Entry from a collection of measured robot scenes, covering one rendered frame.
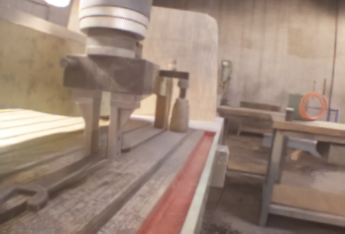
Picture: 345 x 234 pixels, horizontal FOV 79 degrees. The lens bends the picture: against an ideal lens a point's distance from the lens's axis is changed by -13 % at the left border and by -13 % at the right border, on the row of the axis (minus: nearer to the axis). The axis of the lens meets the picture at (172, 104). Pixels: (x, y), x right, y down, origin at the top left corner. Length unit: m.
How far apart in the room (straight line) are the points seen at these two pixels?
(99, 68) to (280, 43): 6.84
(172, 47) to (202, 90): 0.32
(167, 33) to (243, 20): 5.90
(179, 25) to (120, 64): 1.20
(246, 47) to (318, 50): 2.01
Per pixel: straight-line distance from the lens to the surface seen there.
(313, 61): 7.11
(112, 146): 0.36
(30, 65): 0.38
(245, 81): 6.95
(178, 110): 0.92
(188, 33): 1.51
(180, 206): 0.41
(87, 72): 0.36
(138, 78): 0.33
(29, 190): 0.26
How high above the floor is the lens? 1.00
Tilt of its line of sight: 4 degrees down
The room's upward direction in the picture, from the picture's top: 6 degrees clockwise
